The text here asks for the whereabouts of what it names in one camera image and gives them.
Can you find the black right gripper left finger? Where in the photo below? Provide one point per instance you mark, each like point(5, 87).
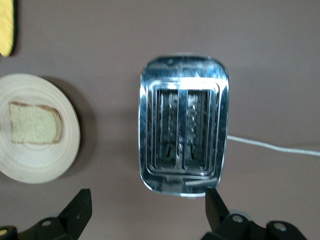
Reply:
point(72, 217)

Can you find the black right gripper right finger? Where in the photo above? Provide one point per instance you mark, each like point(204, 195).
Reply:
point(217, 220)

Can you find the round wooden plate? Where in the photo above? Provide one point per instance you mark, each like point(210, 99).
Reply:
point(37, 162)

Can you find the brown bread toast slice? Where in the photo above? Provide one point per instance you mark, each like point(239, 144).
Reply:
point(35, 125)

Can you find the chrome and cream toaster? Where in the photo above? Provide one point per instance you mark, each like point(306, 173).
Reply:
point(185, 72)

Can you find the brown table cover mat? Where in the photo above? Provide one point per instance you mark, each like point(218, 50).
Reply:
point(87, 37)

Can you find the yellow quilted oven mitt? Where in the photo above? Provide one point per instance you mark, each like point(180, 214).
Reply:
point(6, 27)

